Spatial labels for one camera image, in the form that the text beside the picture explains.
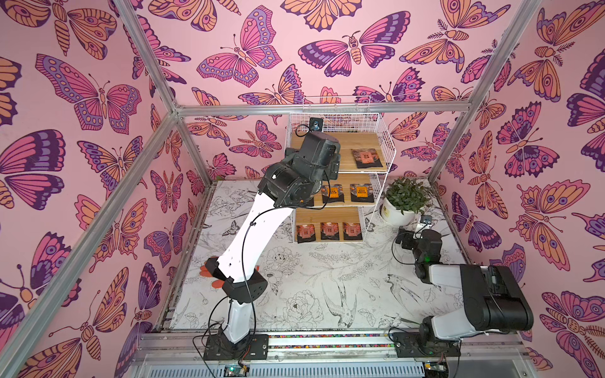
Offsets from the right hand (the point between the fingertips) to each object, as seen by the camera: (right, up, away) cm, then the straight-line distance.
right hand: (408, 228), depth 93 cm
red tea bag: (-41, -3, +6) cm, 41 cm away
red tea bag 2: (-31, -2, +7) cm, 32 cm away
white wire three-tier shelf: (-25, +4, +12) cm, 28 cm away
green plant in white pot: (-4, +12, -5) cm, 13 cm away
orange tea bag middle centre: (-30, +13, -12) cm, 35 cm away
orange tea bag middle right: (-21, +13, -12) cm, 28 cm away
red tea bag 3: (-21, -2, +7) cm, 22 cm away
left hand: (-37, +24, -28) cm, 52 cm away
